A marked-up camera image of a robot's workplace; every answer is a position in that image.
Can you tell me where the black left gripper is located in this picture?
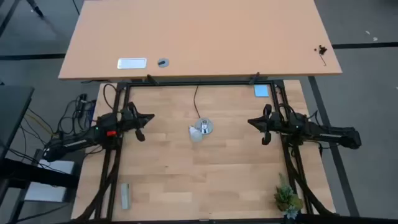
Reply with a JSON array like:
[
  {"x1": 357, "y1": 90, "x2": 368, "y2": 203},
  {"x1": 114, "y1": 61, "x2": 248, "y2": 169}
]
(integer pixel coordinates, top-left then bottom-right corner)
[{"x1": 119, "y1": 101, "x2": 155, "y2": 142}]

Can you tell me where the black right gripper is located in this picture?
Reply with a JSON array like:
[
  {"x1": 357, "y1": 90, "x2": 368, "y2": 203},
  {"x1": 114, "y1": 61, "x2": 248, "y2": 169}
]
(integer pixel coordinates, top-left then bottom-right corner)
[{"x1": 248, "y1": 104, "x2": 283, "y2": 146}]

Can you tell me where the chrome lamp socket base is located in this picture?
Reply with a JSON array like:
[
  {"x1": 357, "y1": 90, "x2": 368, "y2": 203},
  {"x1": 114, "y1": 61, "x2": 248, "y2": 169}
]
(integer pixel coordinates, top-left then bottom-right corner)
[{"x1": 194, "y1": 117, "x2": 215, "y2": 136}]

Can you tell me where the white lightbulb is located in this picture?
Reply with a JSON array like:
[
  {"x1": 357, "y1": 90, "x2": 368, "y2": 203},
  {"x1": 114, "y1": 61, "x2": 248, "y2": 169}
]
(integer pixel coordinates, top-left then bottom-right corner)
[{"x1": 188, "y1": 125, "x2": 203, "y2": 143}]

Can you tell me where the light blue square pad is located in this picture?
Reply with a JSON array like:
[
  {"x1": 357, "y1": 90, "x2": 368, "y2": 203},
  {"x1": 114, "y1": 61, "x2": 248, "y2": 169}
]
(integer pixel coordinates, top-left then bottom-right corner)
[{"x1": 254, "y1": 84, "x2": 270, "y2": 98}]

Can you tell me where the silver rectangular plate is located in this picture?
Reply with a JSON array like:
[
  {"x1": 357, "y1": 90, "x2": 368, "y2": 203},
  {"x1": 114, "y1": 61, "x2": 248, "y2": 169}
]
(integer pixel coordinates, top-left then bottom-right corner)
[{"x1": 116, "y1": 57, "x2": 147, "y2": 70}]

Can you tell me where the black power adapter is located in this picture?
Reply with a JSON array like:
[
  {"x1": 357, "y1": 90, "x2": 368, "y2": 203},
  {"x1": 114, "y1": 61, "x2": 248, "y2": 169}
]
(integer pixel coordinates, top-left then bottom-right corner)
[{"x1": 77, "y1": 93, "x2": 90, "y2": 114}]

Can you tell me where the grey rectangular bar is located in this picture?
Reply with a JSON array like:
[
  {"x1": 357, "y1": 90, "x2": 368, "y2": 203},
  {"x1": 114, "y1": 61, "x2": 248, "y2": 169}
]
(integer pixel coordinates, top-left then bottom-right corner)
[{"x1": 120, "y1": 182, "x2": 131, "y2": 210}]

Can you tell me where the small green artificial plant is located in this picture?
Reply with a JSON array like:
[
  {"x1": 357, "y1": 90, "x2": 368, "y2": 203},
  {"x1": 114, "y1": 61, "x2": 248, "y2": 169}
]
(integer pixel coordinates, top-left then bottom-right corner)
[{"x1": 273, "y1": 173, "x2": 304, "y2": 220}]

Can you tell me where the dark dried plant scrap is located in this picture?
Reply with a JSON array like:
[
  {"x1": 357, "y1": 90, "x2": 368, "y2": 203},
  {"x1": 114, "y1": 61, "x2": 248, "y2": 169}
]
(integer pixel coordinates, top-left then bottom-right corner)
[{"x1": 313, "y1": 45, "x2": 328, "y2": 67}]

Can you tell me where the tan wooden desk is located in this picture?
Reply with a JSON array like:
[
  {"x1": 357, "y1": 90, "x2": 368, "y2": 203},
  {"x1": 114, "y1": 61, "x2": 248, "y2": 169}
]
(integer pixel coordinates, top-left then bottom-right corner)
[{"x1": 58, "y1": 0, "x2": 343, "y2": 81}]

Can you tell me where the black desk leg beam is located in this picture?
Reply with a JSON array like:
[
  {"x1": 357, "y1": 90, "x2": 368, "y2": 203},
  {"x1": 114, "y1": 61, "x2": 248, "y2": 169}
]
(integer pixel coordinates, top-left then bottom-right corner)
[{"x1": 0, "y1": 158, "x2": 80, "y2": 190}]

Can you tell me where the black side desk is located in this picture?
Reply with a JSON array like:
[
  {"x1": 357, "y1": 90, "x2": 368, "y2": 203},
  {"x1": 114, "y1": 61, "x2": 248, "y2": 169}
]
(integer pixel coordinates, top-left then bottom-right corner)
[{"x1": 0, "y1": 85, "x2": 35, "y2": 159}]

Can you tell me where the black tripod leg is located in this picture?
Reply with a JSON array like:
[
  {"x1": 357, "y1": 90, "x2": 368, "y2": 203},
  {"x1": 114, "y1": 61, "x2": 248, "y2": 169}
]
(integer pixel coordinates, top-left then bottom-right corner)
[{"x1": 26, "y1": 0, "x2": 44, "y2": 18}]

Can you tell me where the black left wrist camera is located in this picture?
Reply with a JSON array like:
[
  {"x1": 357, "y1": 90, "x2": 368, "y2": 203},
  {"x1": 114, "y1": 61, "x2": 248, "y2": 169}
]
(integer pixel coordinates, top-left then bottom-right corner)
[{"x1": 122, "y1": 108, "x2": 135, "y2": 124}]

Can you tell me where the black looped cable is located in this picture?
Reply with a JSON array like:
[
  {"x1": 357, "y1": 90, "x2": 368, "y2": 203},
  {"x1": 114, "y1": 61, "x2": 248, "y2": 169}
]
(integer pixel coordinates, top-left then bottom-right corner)
[{"x1": 102, "y1": 83, "x2": 121, "y2": 111}]

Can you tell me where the black lamp cord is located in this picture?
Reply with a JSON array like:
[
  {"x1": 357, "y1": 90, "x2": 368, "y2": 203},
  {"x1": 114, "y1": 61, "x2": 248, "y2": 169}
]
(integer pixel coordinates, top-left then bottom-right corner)
[{"x1": 193, "y1": 86, "x2": 202, "y2": 119}]

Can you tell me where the black metal table frame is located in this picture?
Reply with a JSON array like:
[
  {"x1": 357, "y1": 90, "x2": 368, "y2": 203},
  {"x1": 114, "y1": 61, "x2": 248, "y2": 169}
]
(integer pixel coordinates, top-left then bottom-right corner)
[{"x1": 71, "y1": 79, "x2": 338, "y2": 223}]

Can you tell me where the black floor cable tangle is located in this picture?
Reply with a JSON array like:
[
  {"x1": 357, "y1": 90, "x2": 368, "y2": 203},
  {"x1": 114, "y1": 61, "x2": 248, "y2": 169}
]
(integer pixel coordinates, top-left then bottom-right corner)
[{"x1": 18, "y1": 93, "x2": 98, "y2": 162}]

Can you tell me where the yellow floor cable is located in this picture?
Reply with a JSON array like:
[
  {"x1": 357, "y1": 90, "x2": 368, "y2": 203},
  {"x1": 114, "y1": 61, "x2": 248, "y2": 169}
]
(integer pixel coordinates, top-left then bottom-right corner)
[{"x1": 24, "y1": 113, "x2": 55, "y2": 135}]

